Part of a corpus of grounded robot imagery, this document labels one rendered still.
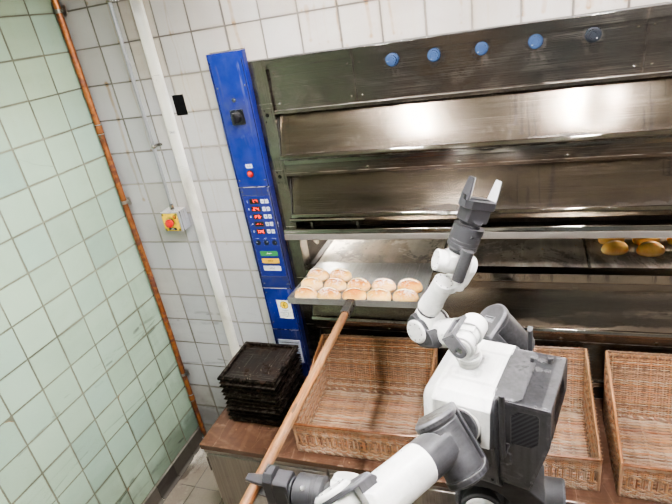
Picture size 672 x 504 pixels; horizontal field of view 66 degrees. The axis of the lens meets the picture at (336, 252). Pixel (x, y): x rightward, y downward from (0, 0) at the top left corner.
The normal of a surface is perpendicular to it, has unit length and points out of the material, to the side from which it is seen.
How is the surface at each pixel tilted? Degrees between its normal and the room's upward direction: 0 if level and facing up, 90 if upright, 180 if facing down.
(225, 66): 90
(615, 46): 90
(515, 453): 90
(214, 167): 90
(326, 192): 70
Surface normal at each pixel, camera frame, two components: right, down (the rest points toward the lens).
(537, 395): -0.15, -0.90
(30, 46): 0.94, 0.00
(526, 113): -0.34, 0.11
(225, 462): -0.31, 0.45
